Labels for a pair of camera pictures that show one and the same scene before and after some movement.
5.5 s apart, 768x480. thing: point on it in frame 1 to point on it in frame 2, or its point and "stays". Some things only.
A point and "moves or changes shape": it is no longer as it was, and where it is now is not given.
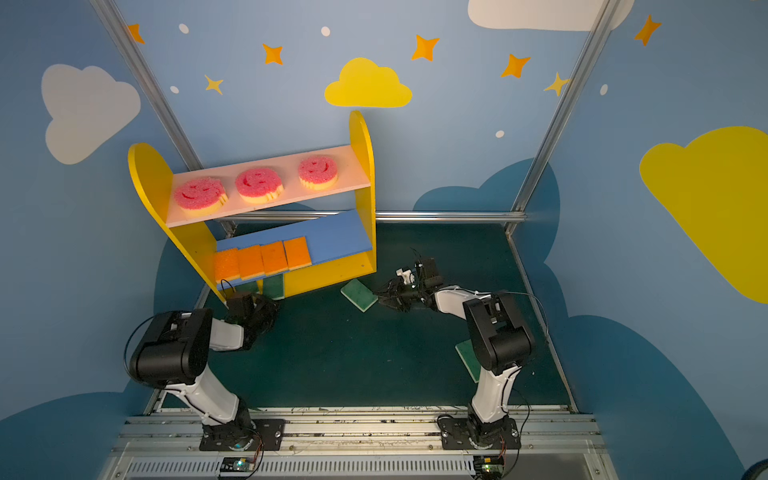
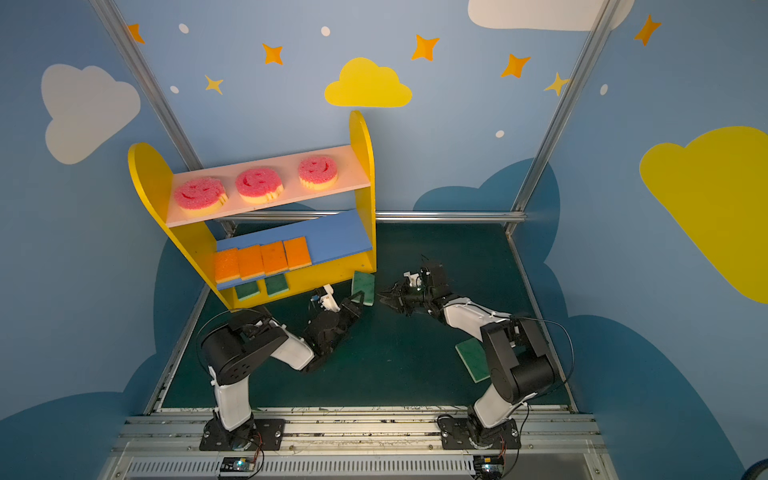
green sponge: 467,352 stays
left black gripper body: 258,309 to 342,309
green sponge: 362,297 moves or changes shape
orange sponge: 297,253 stays
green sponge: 273,287 stays
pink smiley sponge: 258,185 stays
